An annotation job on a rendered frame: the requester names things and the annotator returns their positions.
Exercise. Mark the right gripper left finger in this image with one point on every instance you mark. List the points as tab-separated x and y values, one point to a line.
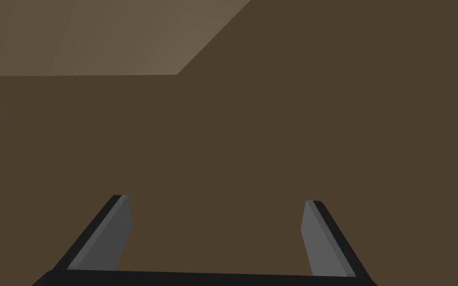
104	242

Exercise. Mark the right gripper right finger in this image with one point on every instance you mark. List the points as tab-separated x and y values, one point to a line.
326	246

